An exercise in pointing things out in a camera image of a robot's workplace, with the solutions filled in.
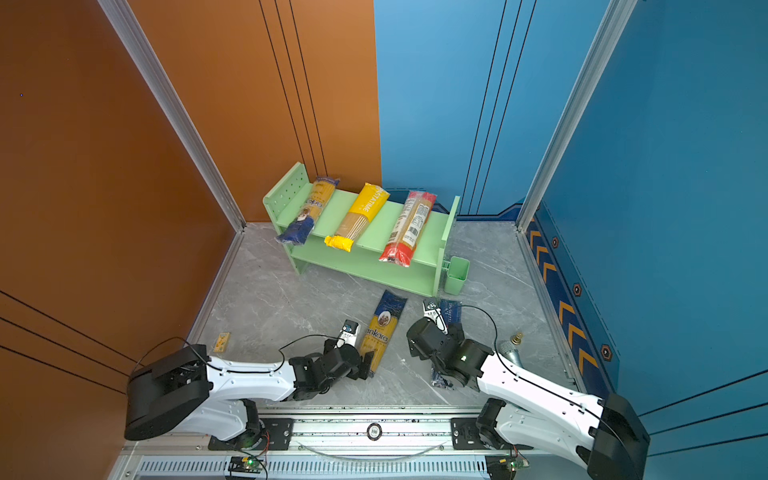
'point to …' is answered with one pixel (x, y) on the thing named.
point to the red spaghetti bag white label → (416, 211)
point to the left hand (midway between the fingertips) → (363, 350)
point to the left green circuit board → (245, 464)
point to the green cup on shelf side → (457, 273)
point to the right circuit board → (504, 466)
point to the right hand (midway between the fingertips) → (426, 333)
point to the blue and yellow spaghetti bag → (299, 230)
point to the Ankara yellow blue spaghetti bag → (382, 325)
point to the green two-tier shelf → (288, 199)
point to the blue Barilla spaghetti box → (452, 311)
